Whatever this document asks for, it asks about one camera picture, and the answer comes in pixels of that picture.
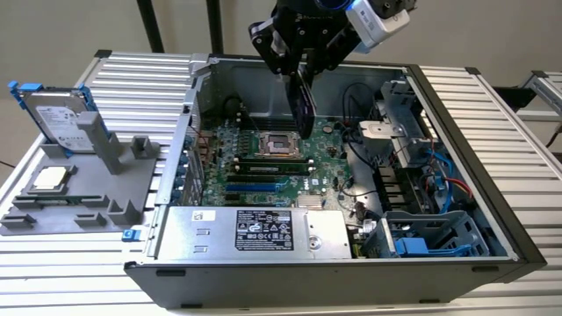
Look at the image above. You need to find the blue disk carrier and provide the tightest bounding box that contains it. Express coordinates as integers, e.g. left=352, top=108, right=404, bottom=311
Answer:
left=393, top=237, right=480, bottom=258

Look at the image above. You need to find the grey parts rack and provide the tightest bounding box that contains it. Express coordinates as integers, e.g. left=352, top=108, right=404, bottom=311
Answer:
left=0, top=111, right=170, bottom=236

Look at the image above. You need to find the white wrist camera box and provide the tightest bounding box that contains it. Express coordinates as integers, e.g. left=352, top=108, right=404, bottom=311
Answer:
left=345, top=0, right=412, bottom=53

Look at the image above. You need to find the green graphics card black cover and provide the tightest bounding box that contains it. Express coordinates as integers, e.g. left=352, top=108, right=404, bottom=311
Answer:
left=283, top=65, right=317, bottom=140

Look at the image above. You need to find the black stand pole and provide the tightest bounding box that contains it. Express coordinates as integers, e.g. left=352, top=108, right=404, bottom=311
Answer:
left=134, top=0, right=166, bottom=53
left=205, top=0, right=225, bottom=55

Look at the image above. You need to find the silver power supply unit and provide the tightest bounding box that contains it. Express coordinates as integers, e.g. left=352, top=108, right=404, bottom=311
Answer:
left=154, top=205, right=355, bottom=261

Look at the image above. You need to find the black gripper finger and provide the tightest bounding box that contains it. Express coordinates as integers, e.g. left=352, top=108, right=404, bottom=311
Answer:
left=301, top=28, right=357, bottom=83
left=249, top=19, right=293, bottom=83

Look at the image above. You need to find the black grey PC case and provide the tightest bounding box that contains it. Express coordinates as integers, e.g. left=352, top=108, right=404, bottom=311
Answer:
left=122, top=54, right=548, bottom=310

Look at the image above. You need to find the silver chipset heatsink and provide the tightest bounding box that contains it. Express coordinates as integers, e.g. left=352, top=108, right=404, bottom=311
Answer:
left=296, top=194, right=324, bottom=209

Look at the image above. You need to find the green motherboard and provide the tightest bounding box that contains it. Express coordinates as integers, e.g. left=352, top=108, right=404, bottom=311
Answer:
left=198, top=115, right=379, bottom=218

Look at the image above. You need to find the RAM stick with white label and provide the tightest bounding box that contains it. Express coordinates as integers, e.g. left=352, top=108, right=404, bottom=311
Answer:
left=238, top=163, right=308, bottom=175

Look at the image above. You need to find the blue wire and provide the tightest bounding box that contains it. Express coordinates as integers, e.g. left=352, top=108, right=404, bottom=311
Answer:
left=424, top=147, right=455, bottom=215

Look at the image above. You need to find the black cable loop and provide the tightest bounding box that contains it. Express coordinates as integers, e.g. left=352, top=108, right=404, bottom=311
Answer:
left=221, top=95, right=245, bottom=117

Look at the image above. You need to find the red wire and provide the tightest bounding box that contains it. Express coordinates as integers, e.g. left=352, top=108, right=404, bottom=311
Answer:
left=445, top=176, right=473, bottom=199

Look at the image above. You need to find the long black expansion slot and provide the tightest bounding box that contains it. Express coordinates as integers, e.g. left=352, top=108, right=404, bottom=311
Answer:
left=226, top=175, right=284, bottom=184

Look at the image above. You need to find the green RAM stick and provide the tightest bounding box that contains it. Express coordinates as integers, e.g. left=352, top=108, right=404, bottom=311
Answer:
left=16, top=194, right=104, bottom=202

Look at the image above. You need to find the metal slat side table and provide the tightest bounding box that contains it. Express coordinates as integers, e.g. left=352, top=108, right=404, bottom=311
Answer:
left=513, top=69, right=562, bottom=123

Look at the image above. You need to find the grey metal drive bay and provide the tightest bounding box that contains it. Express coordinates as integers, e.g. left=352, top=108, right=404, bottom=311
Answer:
left=357, top=80, right=440, bottom=169

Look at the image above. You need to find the hard disk in blue carrier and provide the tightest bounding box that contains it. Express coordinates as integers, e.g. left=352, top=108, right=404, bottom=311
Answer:
left=8, top=80, right=104, bottom=157

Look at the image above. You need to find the black card guide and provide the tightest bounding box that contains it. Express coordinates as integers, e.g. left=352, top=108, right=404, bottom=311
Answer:
left=372, top=166, right=416, bottom=213

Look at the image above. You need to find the grey plastic disk bay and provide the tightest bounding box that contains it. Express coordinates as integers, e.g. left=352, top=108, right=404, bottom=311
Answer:
left=379, top=210, right=491, bottom=259

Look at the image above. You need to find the CPU socket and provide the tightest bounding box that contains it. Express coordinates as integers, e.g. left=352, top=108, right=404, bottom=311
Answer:
left=256, top=131, right=303, bottom=155

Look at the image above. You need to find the silver CPU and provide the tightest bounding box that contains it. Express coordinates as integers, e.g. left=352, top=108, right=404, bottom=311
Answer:
left=33, top=166, right=73, bottom=190

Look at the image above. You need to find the black power wire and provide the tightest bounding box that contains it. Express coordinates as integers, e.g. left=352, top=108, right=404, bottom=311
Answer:
left=340, top=82, right=379, bottom=142

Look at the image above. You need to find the blue expansion slot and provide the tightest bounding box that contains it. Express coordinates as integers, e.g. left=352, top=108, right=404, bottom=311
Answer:
left=224, top=183, right=281, bottom=192

